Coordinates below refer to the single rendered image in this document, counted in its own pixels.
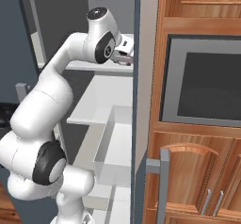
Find fridge door with beige lining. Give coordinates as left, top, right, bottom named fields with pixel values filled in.
left=130, top=0, right=162, bottom=224

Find grey built-in microwave oven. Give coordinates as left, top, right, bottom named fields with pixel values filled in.
left=158, top=34, right=241, bottom=129

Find clear fridge drawer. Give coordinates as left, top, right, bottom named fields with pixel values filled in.
left=92, top=104, right=134, bottom=188

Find grey cupboard door handle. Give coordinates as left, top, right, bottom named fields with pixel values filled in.
left=200, top=188, right=212, bottom=216
left=212, top=189, right=225, bottom=218

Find arched wooden cupboard door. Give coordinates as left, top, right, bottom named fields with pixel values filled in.
left=149, top=141, right=220, bottom=224
left=216, top=139, right=241, bottom=224

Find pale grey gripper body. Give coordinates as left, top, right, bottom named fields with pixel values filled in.
left=112, top=49, right=136, bottom=67

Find wide white fridge shelf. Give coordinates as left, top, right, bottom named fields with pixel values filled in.
left=66, top=74, right=134, bottom=126

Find wooden cupboard unit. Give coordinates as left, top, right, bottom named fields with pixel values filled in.
left=141, top=0, right=241, bottom=224

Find dark blue-grey fridge door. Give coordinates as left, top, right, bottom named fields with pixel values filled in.
left=0, top=0, right=41, bottom=104

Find dark blue-grey fridge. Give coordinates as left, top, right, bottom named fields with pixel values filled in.
left=18, top=0, right=141, bottom=224

